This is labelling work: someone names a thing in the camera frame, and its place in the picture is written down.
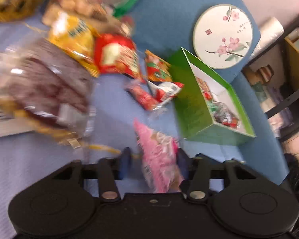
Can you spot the pink snack packet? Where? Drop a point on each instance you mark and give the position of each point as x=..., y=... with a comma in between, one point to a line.
x=159, y=159

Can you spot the orange snack packet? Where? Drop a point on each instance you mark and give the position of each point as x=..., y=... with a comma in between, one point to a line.
x=157, y=68

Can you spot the small yellow snack packet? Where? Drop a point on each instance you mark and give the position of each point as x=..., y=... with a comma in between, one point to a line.
x=72, y=39

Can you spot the clear plastic roll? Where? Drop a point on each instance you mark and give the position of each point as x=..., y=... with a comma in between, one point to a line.
x=271, y=32

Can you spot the light blue striped blanket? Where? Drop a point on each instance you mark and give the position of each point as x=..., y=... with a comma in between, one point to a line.
x=39, y=169

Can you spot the red packet with white label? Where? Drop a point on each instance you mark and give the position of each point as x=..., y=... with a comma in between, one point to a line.
x=144, y=97

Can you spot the green cardboard box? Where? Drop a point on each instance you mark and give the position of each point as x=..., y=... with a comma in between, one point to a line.
x=194, y=109

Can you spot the large red snack packet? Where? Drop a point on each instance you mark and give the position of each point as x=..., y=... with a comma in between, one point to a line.
x=114, y=54

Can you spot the black metal shelf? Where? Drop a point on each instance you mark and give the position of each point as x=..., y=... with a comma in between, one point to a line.
x=286, y=102

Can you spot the green candy packet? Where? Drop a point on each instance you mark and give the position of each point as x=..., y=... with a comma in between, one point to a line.
x=212, y=105

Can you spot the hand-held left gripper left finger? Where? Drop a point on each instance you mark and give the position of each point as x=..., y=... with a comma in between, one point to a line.
x=126, y=163

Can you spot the clear packet with brown label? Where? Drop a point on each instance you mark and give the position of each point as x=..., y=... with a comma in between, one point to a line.
x=52, y=84

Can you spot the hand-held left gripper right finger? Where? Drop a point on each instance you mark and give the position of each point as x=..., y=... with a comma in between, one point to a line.
x=183, y=163

